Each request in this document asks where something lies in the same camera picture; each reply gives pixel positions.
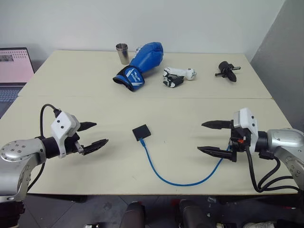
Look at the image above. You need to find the dark rounded shape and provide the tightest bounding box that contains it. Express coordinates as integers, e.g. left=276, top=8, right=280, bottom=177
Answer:
left=118, top=201, right=146, bottom=228
left=177, top=199, right=217, bottom=228

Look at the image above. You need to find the white shoe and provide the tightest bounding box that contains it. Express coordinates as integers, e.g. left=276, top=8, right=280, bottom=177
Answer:
left=242, top=220, right=276, bottom=228

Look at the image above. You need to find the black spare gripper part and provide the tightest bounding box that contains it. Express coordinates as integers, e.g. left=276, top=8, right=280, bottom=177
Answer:
left=214, top=61, right=242, bottom=84

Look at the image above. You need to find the black ribbed robot body part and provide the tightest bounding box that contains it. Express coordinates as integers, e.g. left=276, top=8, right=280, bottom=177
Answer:
left=0, top=200, right=26, bottom=228

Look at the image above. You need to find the white and black robotic hand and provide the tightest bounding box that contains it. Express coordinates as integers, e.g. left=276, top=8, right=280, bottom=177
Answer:
left=162, top=66, right=198, bottom=89

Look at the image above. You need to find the laptop with pink screen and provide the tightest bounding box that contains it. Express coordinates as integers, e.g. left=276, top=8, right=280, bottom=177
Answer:
left=0, top=47, right=35, bottom=119

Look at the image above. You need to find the blue cable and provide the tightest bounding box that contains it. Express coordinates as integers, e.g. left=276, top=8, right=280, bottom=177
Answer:
left=139, top=138, right=233, bottom=186

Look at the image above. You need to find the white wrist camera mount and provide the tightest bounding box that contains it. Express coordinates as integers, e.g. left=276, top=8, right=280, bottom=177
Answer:
left=232, top=107, right=259, bottom=153
left=50, top=111, right=81, bottom=159

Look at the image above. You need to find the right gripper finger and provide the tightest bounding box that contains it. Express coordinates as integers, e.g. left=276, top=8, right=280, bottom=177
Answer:
left=197, top=146, right=238, bottom=163
left=201, top=120, right=234, bottom=130

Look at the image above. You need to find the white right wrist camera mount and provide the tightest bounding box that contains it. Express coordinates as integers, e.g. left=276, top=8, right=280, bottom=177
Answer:
left=232, top=107, right=259, bottom=153

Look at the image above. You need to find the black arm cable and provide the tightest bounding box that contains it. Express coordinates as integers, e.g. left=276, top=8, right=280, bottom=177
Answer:
left=27, top=104, right=63, bottom=193
left=245, top=144, right=300, bottom=193

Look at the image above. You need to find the small black square box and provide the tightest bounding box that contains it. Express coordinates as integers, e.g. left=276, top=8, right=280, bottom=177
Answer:
left=132, top=123, right=152, bottom=142

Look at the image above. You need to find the blue boxing glove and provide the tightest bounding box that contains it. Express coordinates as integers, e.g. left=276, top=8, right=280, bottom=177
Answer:
left=112, top=42, right=165, bottom=92

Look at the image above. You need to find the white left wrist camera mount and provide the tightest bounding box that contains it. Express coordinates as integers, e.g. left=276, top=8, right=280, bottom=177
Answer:
left=50, top=111, right=81, bottom=159

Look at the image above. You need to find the steel metal cup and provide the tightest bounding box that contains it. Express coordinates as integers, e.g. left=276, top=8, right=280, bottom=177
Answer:
left=115, top=43, right=130, bottom=66

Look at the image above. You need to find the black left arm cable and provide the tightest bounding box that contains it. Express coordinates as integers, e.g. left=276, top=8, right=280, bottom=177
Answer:
left=27, top=104, right=63, bottom=193

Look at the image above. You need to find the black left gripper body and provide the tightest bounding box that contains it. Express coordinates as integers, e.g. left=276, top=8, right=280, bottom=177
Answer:
left=64, top=133, right=85, bottom=155

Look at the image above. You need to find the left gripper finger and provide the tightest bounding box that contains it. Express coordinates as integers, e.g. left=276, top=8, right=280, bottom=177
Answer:
left=83, top=139, right=109, bottom=156
left=77, top=121, right=97, bottom=133

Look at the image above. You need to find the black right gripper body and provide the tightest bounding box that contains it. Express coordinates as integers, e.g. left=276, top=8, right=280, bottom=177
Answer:
left=229, top=128, right=250, bottom=154

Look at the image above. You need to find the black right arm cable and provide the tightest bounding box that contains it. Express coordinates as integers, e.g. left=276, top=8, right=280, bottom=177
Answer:
left=245, top=144, right=300, bottom=193

